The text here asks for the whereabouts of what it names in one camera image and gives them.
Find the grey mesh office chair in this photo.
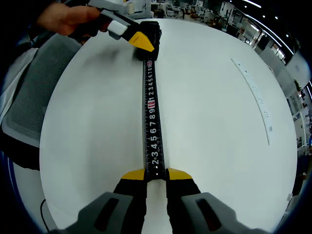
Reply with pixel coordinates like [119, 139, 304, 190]
[0, 34, 82, 171]

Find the white shelf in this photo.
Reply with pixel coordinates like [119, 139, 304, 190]
[292, 108, 312, 148]

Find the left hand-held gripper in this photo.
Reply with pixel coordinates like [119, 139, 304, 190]
[69, 0, 155, 53]

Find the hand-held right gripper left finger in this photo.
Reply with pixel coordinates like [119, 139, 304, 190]
[57, 168, 149, 234]

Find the black cable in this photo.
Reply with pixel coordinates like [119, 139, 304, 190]
[39, 198, 54, 233]

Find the person's body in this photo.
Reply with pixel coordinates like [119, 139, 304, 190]
[0, 47, 39, 117]

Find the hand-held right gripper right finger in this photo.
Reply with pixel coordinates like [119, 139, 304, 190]
[165, 167, 268, 234]

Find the black tape measure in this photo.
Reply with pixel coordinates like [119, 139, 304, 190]
[137, 20, 167, 180]

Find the white printed strip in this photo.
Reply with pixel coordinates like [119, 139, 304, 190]
[230, 58, 273, 147]

